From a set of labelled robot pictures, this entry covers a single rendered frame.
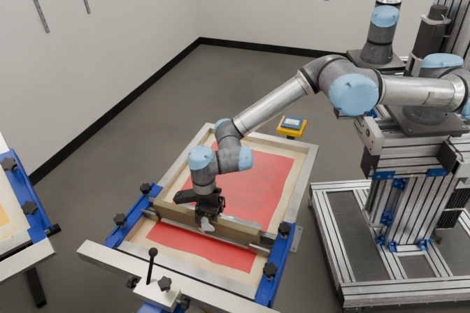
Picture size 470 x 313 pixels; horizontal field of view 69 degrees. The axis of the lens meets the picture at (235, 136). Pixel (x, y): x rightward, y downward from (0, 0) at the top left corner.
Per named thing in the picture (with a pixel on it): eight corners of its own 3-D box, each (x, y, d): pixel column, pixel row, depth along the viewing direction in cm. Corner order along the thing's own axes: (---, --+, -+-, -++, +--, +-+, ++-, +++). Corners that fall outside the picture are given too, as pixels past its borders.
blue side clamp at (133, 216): (155, 193, 145) (152, 182, 141) (165, 196, 143) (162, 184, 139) (110, 251, 123) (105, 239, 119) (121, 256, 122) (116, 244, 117)
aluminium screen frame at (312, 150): (206, 128, 179) (205, 122, 176) (318, 151, 160) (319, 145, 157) (111, 251, 122) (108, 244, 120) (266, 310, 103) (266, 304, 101)
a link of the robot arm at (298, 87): (329, 35, 106) (205, 122, 116) (345, 49, 98) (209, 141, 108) (343, 63, 113) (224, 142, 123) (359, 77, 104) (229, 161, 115)
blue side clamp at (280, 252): (281, 230, 127) (282, 219, 123) (294, 235, 125) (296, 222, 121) (254, 306, 105) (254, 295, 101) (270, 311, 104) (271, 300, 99)
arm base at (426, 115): (433, 101, 133) (442, 79, 127) (454, 124, 121) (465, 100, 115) (395, 104, 133) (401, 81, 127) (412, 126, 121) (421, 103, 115)
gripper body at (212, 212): (217, 224, 112) (214, 200, 105) (194, 217, 115) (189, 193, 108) (226, 207, 118) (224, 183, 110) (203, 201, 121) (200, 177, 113)
